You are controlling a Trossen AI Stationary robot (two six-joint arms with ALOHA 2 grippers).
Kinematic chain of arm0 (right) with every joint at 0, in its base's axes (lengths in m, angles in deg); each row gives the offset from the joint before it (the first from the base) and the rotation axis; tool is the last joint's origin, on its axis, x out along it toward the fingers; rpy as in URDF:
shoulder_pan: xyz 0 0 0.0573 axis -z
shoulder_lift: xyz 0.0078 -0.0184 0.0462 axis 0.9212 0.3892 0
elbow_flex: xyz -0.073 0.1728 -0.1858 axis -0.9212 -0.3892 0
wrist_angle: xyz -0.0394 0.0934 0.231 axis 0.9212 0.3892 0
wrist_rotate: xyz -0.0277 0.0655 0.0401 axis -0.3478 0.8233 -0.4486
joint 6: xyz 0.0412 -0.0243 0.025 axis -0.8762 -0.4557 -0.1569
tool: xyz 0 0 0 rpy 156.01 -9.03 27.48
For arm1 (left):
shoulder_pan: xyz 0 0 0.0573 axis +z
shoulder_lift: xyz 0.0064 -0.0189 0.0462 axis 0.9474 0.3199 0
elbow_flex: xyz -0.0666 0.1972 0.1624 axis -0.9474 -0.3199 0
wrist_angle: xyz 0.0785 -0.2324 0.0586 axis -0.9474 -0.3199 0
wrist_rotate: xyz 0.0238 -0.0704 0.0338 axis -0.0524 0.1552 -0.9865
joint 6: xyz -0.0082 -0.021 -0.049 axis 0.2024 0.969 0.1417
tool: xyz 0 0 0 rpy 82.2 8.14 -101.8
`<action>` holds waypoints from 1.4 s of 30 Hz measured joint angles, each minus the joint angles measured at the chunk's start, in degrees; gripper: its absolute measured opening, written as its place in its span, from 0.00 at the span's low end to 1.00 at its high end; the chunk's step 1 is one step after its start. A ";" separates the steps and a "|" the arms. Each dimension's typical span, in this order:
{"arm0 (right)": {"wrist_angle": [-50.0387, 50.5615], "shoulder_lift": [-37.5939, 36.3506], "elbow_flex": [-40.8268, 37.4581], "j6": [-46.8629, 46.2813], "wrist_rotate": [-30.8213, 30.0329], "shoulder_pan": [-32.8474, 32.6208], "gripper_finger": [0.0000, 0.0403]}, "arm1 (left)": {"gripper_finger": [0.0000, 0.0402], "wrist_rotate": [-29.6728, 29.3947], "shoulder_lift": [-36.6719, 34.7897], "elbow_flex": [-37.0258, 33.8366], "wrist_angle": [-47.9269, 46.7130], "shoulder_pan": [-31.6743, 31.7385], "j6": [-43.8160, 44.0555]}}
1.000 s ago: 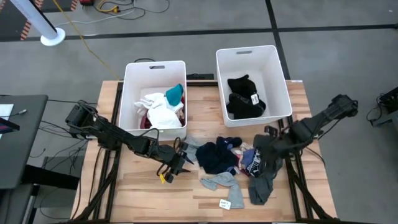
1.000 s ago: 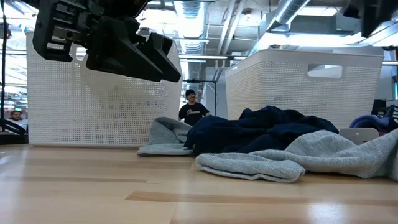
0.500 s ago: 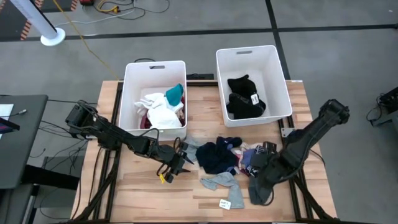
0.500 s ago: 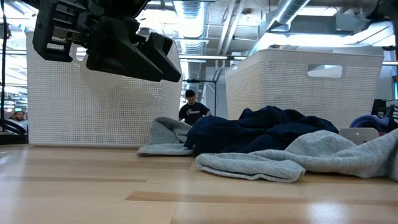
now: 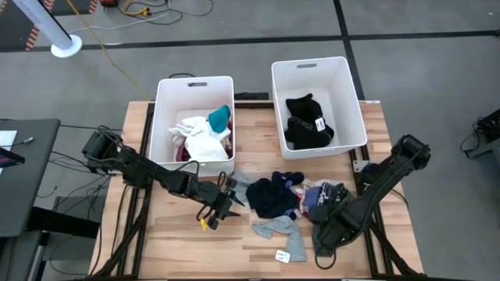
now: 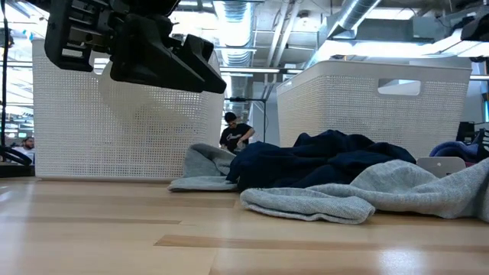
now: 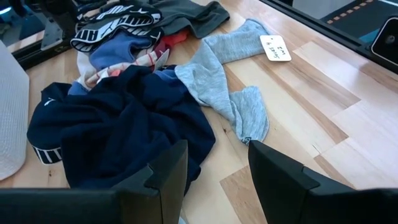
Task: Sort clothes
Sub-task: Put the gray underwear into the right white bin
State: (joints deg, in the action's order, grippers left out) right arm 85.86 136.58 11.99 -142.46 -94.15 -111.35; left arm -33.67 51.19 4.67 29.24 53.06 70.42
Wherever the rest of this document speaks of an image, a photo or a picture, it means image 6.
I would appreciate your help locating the navy blue garment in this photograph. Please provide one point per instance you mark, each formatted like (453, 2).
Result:
(305, 160)

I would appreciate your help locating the light grey garment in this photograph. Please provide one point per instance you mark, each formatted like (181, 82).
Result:
(206, 164)

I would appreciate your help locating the blue sock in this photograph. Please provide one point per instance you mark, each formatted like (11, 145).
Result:
(452, 149)

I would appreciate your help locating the white paper label tag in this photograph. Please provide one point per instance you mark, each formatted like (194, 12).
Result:
(441, 166)

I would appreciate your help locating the grey sock pair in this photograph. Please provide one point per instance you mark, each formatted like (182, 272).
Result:
(401, 191)

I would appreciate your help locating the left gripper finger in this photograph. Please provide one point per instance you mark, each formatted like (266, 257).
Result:
(208, 65)
(153, 57)

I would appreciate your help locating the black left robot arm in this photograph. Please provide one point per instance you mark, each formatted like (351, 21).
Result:
(153, 4)

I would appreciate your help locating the person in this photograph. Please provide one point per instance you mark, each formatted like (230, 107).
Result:
(26, 147)
(235, 135)

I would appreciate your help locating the silver ceiling air duct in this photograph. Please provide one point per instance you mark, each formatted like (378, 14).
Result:
(235, 30)
(349, 15)

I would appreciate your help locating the navy striped sock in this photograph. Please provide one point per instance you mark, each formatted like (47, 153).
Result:
(483, 145)

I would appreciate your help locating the black stand frame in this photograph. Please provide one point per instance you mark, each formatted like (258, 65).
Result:
(264, 118)

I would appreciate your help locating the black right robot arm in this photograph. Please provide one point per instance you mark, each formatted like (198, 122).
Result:
(477, 28)

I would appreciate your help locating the white plastic storage bin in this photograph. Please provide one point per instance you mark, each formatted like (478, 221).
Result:
(363, 114)
(114, 133)

